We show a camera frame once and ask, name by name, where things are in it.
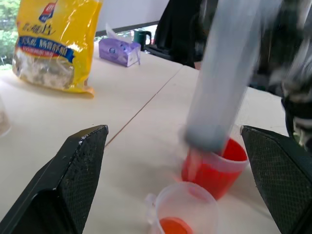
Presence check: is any black jacket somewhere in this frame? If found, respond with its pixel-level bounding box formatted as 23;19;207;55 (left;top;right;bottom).
146;0;220;69

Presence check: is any clear cup full of red liquid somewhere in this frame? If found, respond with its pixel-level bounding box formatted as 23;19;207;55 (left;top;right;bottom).
180;136;249;201

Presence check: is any yellow snack bag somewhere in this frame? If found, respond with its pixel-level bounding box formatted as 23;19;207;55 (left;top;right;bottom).
12;0;104;99

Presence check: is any clear plastic cup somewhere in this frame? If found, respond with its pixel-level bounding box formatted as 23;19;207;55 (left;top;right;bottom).
0;96;12;138

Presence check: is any purple tissue box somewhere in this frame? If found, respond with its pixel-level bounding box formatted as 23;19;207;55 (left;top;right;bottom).
98;23;142;68

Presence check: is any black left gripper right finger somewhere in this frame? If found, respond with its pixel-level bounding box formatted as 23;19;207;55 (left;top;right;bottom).
240;125;312;234

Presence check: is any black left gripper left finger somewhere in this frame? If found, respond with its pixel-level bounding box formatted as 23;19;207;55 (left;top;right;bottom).
0;124;109;234

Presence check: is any clear handled cup little red liquid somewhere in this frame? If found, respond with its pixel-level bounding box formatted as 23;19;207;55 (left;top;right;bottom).
145;181;220;234

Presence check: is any dark green mug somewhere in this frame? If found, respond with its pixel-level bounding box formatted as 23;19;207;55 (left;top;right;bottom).
133;29;152;46

